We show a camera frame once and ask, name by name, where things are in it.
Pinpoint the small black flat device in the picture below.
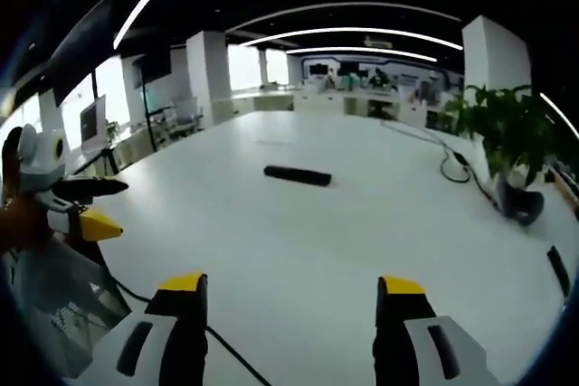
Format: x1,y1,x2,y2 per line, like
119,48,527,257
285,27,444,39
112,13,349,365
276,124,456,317
546,245,572,300

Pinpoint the computer monitor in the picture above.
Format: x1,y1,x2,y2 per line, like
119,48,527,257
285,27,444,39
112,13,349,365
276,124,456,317
79,94,109,153

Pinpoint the grey patterned cloth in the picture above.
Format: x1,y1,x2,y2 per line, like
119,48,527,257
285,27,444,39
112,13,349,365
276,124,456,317
7,237,133,379

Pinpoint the person's left hand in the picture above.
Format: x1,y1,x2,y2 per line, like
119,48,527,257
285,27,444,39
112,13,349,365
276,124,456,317
0,127,52,255

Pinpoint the black tripod stand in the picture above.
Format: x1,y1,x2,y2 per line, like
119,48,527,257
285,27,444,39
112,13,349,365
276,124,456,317
138,54,158,153

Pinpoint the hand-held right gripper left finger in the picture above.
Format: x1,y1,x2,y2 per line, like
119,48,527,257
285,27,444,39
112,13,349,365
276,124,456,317
74,272,210,386

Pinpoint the black cable with plug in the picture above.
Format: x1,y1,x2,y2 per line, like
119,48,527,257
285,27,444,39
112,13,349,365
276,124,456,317
379,120,504,213

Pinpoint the white low cabinet row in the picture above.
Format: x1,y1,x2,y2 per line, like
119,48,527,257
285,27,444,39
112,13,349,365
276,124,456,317
230,87,431,129

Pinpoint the dark plant pot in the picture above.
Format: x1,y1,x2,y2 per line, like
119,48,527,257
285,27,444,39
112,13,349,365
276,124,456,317
496,176,546,228

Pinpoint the green potted plant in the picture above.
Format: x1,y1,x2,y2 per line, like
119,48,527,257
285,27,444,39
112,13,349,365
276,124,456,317
441,83,579,189

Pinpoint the black cylindrical object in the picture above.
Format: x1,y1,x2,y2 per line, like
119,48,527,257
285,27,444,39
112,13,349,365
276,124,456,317
263,165,333,189

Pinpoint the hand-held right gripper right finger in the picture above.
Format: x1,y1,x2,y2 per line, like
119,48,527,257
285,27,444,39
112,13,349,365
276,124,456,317
372,274,501,386

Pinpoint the office chair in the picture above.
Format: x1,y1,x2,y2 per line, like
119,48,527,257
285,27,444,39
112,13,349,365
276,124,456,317
173,95,204,130

